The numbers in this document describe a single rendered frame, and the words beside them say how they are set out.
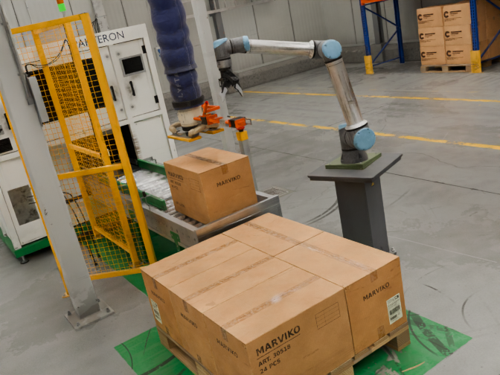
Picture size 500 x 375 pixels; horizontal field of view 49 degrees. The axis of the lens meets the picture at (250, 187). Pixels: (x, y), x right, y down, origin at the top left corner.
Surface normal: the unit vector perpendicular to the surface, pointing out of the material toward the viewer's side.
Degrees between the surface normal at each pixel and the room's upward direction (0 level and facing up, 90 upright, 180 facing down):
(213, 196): 90
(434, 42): 93
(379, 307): 90
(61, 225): 90
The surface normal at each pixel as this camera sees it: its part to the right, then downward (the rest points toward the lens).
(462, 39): -0.82, 0.36
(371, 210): 0.78, 0.04
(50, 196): 0.55, 0.16
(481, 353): -0.19, -0.93
